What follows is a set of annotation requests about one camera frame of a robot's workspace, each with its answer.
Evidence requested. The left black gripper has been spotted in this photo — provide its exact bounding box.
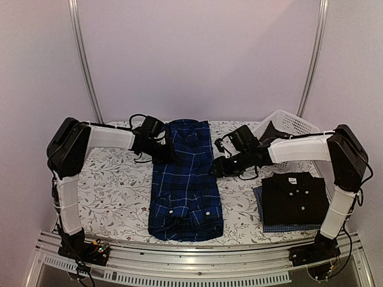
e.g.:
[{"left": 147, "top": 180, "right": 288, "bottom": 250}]
[{"left": 142, "top": 139, "right": 180, "bottom": 165}]

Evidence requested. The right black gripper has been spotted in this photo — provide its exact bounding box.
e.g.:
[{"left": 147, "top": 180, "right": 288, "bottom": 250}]
[{"left": 208, "top": 149, "right": 251, "bottom": 178}]

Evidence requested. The blue plaid long sleeve shirt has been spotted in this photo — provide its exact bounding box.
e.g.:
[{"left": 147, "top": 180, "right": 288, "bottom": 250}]
[{"left": 148, "top": 120, "right": 224, "bottom": 242}]

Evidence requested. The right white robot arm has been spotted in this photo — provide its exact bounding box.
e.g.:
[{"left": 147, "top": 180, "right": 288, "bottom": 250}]
[{"left": 209, "top": 123, "right": 372, "bottom": 261}]

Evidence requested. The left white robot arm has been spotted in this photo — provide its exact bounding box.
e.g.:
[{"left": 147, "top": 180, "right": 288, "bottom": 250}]
[{"left": 47, "top": 116, "right": 175, "bottom": 236}]

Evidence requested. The folded blue checked shirt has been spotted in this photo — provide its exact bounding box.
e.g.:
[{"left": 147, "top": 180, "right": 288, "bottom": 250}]
[{"left": 253, "top": 187, "right": 321, "bottom": 233}]

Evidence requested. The floral tablecloth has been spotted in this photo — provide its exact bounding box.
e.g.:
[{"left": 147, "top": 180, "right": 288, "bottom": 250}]
[{"left": 58, "top": 120, "right": 333, "bottom": 246}]

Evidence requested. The black shirt in basket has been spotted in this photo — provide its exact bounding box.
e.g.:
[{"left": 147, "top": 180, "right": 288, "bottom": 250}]
[{"left": 259, "top": 121, "right": 291, "bottom": 144}]

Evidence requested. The folded black shirt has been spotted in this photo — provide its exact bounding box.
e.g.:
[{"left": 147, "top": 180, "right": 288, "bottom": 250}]
[{"left": 261, "top": 172, "right": 329, "bottom": 225}]

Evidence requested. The white plastic basket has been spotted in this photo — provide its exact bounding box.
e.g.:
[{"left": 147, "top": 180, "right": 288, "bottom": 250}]
[{"left": 253, "top": 109, "right": 320, "bottom": 173}]

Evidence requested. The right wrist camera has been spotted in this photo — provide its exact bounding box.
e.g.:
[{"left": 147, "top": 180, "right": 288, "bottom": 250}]
[{"left": 214, "top": 138, "right": 232, "bottom": 158}]

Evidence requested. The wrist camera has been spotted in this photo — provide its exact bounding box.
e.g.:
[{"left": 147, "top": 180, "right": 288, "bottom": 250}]
[
  {"left": 156, "top": 126, "right": 171, "bottom": 146},
  {"left": 214, "top": 138, "right": 232, "bottom": 158}
]

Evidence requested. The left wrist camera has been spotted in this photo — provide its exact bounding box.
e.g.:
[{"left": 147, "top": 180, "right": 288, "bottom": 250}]
[{"left": 156, "top": 126, "right": 171, "bottom": 146}]

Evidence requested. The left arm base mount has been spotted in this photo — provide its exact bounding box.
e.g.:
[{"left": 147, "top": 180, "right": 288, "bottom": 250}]
[{"left": 56, "top": 225, "right": 110, "bottom": 266}]

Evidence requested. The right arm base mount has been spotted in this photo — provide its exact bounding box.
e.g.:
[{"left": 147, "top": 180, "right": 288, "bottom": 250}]
[{"left": 288, "top": 233, "right": 341, "bottom": 281}]

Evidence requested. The aluminium front rail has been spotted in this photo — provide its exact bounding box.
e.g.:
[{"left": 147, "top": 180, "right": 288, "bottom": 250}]
[{"left": 26, "top": 231, "right": 377, "bottom": 286}]

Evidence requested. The left aluminium post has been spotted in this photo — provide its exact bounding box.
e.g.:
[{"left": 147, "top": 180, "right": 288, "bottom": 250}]
[{"left": 68, "top": 0, "right": 104, "bottom": 124}]

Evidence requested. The aluminium post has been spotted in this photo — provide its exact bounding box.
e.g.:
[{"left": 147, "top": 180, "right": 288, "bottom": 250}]
[
  {"left": 68, "top": 0, "right": 104, "bottom": 124},
  {"left": 296, "top": 0, "right": 329, "bottom": 117}
]

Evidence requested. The right aluminium post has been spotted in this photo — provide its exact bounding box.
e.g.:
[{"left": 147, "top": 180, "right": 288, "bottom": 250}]
[{"left": 296, "top": 0, "right": 329, "bottom": 117}]

